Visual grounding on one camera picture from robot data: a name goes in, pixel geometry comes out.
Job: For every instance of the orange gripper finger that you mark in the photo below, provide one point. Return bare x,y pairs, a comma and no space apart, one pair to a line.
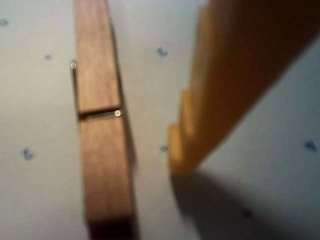
237,62

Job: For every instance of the wooden clothespin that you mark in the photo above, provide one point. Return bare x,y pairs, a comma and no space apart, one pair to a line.
100,150

